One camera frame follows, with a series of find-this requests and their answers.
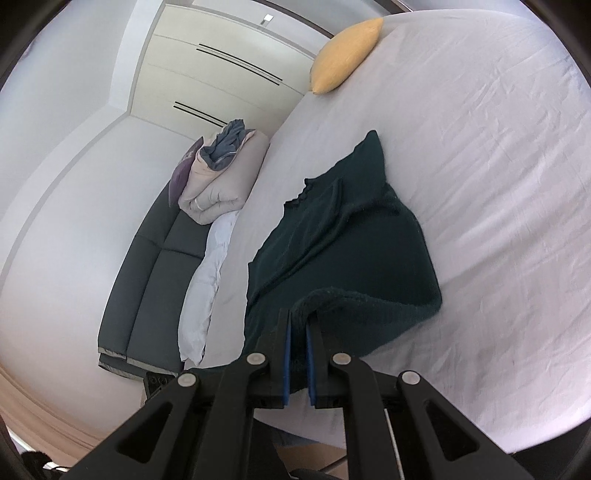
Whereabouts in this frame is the purple pillow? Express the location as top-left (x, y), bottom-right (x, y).
top-left (168, 137), bottom-right (205, 209)

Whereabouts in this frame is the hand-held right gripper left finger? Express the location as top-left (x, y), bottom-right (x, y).
top-left (60, 308), bottom-right (293, 480)

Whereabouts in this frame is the white pillow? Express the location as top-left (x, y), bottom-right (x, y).
top-left (178, 210), bottom-right (242, 366)

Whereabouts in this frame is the folded beige duvet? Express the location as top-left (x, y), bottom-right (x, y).
top-left (178, 129), bottom-right (271, 226)

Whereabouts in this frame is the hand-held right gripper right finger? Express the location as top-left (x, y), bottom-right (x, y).
top-left (307, 316), bottom-right (532, 480)

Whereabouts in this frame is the dark grey padded headboard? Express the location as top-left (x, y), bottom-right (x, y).
top-left (97, 178), bottom-right (208, 382)

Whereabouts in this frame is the yellow pillow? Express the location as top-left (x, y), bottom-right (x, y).
top-left (309, 17), bottom-right (384, 96)

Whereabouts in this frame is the bed with grey sheet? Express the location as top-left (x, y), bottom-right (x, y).
top-left (180, 0), bottom-right (591, 455)

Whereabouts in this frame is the grey-blue crumpled cloth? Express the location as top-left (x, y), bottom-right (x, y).
top-left (198, 119), bottom-right (246, 172)

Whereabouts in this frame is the cream wardrobe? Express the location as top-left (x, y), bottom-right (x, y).
top-left (127, 4), bottom-right (334, 140)

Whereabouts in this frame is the dark green sweater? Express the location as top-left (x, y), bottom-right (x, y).
top-left (203, 130), bottom-right (443, 371)

